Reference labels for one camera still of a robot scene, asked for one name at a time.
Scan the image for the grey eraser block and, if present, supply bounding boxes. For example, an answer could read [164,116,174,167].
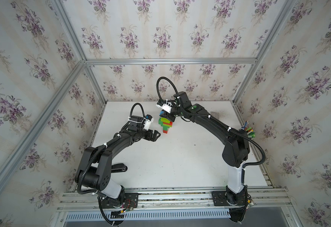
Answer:
[210,111,220,120]

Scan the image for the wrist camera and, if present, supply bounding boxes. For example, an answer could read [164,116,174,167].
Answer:
[143,114,154,131]
[156,100,172,113]

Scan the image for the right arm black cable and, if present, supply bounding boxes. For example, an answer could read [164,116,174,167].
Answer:
[156,76,180,104]

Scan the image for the lime green long lego brick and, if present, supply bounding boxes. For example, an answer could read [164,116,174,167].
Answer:
[159,117,171,123]

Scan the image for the red long lego brick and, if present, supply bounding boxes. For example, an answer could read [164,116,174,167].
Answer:
[164,122,173,127]

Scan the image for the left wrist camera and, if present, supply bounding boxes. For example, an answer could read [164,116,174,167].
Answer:
[143,114,154,131]

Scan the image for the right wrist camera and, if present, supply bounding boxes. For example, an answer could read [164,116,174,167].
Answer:
[156,100,172,113]

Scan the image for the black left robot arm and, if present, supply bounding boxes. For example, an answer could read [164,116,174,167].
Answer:
[75,114,161,200]

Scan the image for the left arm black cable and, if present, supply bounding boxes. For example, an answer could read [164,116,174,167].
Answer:
[130,103,146,120]

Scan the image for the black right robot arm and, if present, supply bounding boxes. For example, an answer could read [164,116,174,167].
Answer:
[157,92,266,206]

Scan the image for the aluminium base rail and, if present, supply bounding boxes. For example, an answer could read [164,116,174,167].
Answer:
[55,186,292,212]

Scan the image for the coloured pens bundle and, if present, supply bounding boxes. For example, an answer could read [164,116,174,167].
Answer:
[241,121,256,139]

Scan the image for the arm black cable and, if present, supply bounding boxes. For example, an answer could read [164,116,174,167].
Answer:
[130,103,146,120]
[156,76,180,104]

